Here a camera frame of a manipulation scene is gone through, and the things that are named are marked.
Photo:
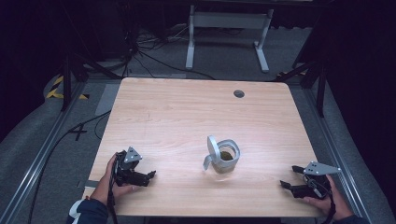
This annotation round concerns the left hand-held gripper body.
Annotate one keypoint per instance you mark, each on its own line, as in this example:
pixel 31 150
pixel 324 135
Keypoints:
pixel 128 174

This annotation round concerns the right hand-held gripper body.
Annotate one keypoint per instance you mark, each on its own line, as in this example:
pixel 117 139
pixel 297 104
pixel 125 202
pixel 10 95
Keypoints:
pixel 314 190

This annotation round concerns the person's left hand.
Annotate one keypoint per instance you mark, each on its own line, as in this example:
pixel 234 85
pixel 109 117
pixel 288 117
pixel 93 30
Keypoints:
pixel 104 186

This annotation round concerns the person's right hand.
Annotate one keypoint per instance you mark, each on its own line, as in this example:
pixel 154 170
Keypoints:
pixel 337 205

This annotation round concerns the dark green tea leaves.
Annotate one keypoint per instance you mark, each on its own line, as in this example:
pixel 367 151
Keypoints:
pixel 226 155

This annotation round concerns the black metal stand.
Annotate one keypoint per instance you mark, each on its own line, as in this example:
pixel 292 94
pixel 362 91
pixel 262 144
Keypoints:
pixel 320 81
pixel 67 77

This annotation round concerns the grey round table grommet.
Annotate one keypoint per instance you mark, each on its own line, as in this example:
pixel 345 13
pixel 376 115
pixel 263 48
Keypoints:
pixel 238 93

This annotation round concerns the yellow and black floor tape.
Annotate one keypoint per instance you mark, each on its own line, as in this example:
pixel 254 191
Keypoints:
pixel 56 91

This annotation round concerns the aluminium floor rail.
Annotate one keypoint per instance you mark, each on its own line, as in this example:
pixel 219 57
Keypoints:
pixel 339 155
pixel 37 161

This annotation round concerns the white metal desk frame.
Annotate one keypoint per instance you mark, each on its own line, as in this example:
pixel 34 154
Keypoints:
pixel 229 20

